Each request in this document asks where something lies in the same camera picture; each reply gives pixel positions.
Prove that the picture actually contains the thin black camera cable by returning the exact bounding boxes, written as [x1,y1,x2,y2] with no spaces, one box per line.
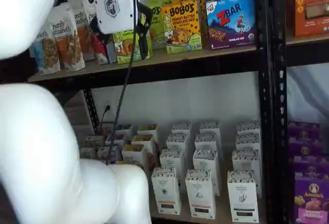
[106,0,137,165]

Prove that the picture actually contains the white box dark strip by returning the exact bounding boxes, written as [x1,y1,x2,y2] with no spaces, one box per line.
[231,148,262,177]
[236,120,261,136]
[227,170,258,222]
[235,133,262,153]

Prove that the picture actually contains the white yellow Purely Elizabeth box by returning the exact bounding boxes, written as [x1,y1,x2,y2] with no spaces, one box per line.
[137,123,158,137]
[115,159,144,170]
[131,134,155,153]
[121,143,157,173]

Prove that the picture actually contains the orange label granola bag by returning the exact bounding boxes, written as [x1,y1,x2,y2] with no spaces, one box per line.
[52,3,86,72]
[72,4,96,62]

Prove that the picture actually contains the purple Annie's snack box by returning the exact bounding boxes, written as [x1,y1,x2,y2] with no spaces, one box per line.
[287,121,321,142]
[289,138,325,158]
[293,154,329,181]
[294,176,329,224]

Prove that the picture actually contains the white plastic sheet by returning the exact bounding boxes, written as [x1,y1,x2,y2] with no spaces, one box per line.
[286,64,329,126]

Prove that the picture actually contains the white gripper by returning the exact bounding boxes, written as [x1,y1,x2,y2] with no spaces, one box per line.
[89,0,153,61]

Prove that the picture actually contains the blue Flax Plus oatmeal box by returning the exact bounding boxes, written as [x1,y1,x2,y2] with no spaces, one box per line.
[115,123,134,135]
[97,145,119,162]
[105,133,127,147]

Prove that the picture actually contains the green Bobo's apple pie box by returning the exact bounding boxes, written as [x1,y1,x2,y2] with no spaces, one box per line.
[146,0,178,50]
[112,28,153,65]

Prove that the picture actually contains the red label granola bag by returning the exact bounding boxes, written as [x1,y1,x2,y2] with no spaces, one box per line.
[88,10,108,65]

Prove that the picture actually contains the black power cord with plug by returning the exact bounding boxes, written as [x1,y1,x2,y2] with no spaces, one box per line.
[99,104,112,135]

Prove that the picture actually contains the orange snack box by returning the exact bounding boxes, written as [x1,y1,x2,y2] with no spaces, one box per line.
[294,0,329,38]

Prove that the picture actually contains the white box pink strip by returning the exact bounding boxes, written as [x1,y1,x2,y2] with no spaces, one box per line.
[194,132,222,154]
[185,169,217,219]
[199,120,222,136]
[192,148,221,196]

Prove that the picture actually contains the black metal shelf rack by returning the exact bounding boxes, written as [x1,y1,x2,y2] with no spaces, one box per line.
[272,0,329,224]
[25,0,275,224]

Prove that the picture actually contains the blue label granola bag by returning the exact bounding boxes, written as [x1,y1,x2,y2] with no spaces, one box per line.
[29,21,62,76]

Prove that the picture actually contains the green apple cinnamon oatmeal box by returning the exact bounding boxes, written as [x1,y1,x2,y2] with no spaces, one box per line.
[84,135,105,148]
[80,146,97,159]

